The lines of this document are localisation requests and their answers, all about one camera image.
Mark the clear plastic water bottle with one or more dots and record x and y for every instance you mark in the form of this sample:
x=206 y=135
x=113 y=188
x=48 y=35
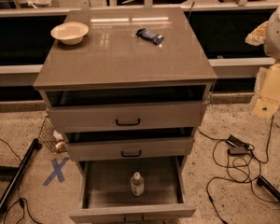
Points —
x=137 y=184

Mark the grey drawer cabinet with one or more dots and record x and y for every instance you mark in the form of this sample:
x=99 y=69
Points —
x=114 y=66

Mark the top grey drawer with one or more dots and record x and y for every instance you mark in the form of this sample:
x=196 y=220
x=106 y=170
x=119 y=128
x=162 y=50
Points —
x=76 y=119

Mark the grey drawer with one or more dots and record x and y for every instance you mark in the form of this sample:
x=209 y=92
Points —
x=106 y=192
x=97 y=151
x=76 y=119

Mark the middle grey drawer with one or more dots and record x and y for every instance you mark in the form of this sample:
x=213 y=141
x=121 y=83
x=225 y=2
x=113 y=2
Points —
x=97 y=151

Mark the bottom grey drawer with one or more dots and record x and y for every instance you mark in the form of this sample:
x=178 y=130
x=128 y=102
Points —
x=106 y=192

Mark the blue snack packet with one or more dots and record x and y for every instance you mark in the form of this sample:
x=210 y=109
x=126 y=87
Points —
x=149 y=36

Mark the white paper bowl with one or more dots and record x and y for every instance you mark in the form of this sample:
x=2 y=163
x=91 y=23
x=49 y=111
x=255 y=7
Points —
x=70 y=33

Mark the blue tape cross mark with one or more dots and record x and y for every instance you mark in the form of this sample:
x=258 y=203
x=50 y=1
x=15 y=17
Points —
x=57 y=171

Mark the black power adapter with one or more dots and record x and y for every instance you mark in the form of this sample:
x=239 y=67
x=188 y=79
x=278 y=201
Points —
x=237 y=147

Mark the black left floor bar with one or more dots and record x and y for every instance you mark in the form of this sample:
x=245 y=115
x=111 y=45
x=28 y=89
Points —
x=16 y=174

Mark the black floor bar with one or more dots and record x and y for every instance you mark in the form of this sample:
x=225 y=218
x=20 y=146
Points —
x=263 y=182
x=16 y=174

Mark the black right floor bar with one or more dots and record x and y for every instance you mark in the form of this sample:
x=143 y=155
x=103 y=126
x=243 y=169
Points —
x=263 y=182

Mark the wire mesh waste basket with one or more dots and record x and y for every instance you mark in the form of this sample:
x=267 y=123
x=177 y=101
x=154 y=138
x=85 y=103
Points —
x=49 y=137

